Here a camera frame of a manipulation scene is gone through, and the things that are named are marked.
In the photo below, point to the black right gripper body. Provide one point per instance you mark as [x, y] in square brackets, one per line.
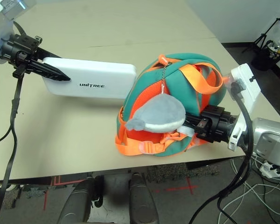
[214, 126]

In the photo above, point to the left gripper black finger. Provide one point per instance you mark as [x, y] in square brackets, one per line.
[49, 73]
[45, 53]

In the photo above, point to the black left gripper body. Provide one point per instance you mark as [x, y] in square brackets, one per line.
[21, 49]

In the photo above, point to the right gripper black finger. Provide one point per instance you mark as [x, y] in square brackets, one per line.
[192, 119]

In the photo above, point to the white Unitree pencil case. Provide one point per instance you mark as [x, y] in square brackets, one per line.
[91, 77]

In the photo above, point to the orange and green backpack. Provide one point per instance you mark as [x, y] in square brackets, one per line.
[177, 79]

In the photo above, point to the white power strip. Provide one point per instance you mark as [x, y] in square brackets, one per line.
[269, 169]

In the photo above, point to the black storage bin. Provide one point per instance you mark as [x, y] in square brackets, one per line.
[263, 60]

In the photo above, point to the grey robot right leg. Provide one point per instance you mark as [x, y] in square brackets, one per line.
[143, 203]

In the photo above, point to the grey robot leg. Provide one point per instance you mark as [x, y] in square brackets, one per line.
[143, 203]
[78, 205]

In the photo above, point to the black tripod stand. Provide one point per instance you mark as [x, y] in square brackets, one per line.
[262, 38]

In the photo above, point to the grey robot left leg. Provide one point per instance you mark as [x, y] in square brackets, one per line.
[78, 205]

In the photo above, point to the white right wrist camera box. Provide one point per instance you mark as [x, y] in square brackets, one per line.
[247, 93]

